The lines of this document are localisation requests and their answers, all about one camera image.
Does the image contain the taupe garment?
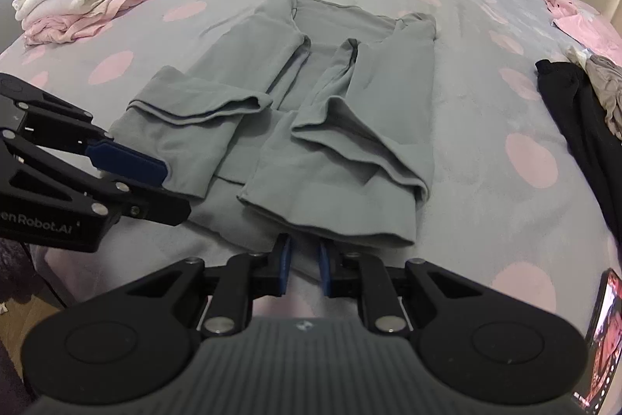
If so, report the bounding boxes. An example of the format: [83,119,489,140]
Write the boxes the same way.
[584,54,622,130]

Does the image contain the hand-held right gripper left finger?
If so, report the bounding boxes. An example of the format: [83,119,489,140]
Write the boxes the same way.
[127,234,292,339]

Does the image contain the grey long-sleeve shirt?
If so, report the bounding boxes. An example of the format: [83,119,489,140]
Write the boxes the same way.
[109,0,437,251]

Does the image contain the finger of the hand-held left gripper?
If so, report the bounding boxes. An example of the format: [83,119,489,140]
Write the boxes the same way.
[0,130,192,226]
[0,73,168,191]

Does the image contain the black garment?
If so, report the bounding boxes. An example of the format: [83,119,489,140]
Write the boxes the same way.
[535,59,622,247]

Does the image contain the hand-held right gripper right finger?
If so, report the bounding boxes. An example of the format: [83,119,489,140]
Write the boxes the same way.
[318,240,474,338]

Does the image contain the black smartphone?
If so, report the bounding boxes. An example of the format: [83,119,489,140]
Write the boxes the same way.
[573,268,622,415]

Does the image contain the pink pillow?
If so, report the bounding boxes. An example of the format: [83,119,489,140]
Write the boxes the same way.
[538,0,622,62]

